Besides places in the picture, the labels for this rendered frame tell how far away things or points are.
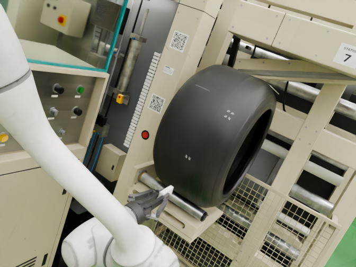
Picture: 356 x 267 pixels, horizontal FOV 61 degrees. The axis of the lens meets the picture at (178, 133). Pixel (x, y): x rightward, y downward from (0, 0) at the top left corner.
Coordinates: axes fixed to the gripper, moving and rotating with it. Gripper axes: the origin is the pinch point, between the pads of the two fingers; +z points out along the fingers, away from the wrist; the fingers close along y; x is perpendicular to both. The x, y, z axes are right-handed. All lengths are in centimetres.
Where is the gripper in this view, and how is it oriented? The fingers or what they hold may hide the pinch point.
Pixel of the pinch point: (166, 192)
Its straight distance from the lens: 108.1
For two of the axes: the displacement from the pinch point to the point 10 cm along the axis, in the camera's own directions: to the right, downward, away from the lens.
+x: -2.8, 8.7, 4.0
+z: 5.3, -2.1, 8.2
